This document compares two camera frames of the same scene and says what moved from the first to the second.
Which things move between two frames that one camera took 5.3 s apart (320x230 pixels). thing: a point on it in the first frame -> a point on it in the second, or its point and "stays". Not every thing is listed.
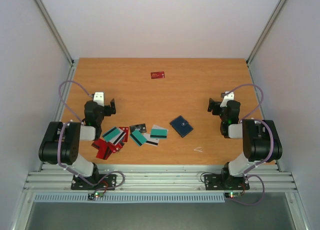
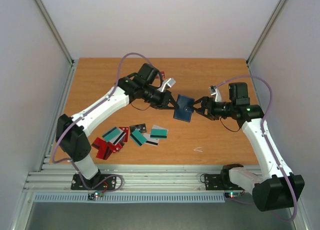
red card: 100,144 stays
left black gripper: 113,111 -> 163,103
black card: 141,127 stays
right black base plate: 214,182 stays
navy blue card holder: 181,125 -> 185,111
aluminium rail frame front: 158,179 stays
